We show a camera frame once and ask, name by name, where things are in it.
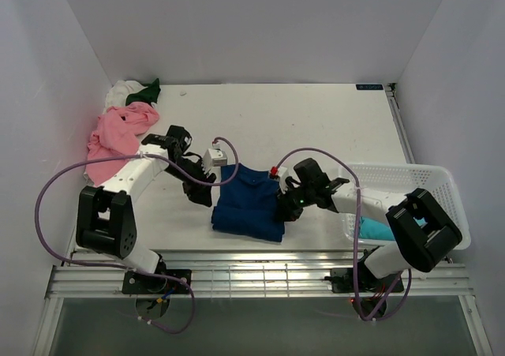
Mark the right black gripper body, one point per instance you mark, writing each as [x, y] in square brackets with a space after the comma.
[294, 199]

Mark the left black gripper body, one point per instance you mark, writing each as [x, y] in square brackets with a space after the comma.
[192, 189]

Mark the navy blue printed t-shirt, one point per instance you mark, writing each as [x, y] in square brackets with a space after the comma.
[247, 205]

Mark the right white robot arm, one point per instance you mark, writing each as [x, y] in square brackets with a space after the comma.
[420, 204]

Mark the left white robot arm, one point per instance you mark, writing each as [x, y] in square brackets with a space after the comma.
[106, 222]

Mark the rolled turquoise t-shirt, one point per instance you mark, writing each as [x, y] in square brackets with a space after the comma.
[374, 230]

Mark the white plastic basket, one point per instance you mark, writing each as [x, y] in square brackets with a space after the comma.
[383, 185]

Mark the pink t-shirt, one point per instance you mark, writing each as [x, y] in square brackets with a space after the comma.
[117, 130]

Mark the dark green t-shirt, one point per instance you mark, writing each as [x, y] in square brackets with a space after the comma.
[148, 94]

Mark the blue label sticker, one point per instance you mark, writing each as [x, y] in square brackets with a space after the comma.
[369, 87]

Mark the white t-shirt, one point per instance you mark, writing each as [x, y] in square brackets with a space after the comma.
[117, 95]

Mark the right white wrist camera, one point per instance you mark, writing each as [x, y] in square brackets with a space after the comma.
[279, 175]

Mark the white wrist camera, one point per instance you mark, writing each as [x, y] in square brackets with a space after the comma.
[214, 157]
[279, 175]

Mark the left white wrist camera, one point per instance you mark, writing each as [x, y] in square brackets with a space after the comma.
[214, 157]

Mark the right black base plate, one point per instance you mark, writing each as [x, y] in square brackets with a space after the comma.
[342, 281]

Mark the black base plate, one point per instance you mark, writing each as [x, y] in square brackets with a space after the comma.
[342, 281]
[137, 284]

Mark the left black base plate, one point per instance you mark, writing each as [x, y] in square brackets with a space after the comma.
[137, 284]

